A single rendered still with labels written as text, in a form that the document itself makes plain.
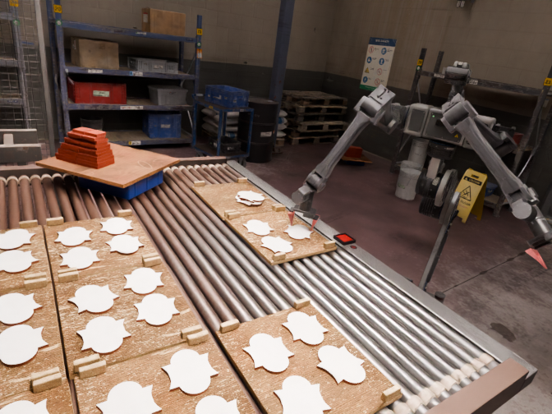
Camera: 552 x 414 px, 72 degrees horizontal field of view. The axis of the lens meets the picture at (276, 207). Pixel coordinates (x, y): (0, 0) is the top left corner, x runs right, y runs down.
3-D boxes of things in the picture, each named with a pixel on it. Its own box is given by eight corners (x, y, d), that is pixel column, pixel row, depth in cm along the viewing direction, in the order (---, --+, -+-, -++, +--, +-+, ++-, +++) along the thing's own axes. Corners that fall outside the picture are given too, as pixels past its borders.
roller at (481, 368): (219, 169, 262) (220, 163, 260) (490, 379, 117) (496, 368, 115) (213, 170, 259) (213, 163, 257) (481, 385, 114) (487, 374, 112)
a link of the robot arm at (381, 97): (399, 90, 151) (379, 76, 154) (376, 117, 153) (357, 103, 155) (398, 124, 193) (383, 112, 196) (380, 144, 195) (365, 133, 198)
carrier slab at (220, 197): (246, 183, 231) (246, 181, 230) (283, 211, 200) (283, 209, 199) (191, 188, 212) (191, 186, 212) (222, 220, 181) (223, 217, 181)
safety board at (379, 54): (359, 88, 727) (370, 36, 691) (384, 94, 684) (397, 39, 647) (358, 88, 726) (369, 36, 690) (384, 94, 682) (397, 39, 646)
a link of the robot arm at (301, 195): (328, 183, 168) (313, 171, 170) (315, 189, 159) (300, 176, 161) (314, 203, 174) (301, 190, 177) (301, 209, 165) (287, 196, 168)
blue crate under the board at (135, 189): (117, 171, 222) (117, 154, 218) (164, 182, 215) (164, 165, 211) (76, 186, 194) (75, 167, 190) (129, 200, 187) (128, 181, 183)
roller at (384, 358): (184, 172, 248) (184, 164, 246) (441, 412, 103) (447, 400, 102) (177, 172, 246) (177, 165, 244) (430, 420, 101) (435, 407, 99)
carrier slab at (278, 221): (284, 212, 200) (285, 209, 200) (336, 250, 170) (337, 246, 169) (224, 221, 181) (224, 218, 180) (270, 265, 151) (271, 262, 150)
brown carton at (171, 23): (175, 36, 566) (176, 11, 553) (186, 38, 539) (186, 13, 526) (140, 31, 537) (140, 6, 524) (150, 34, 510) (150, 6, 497)
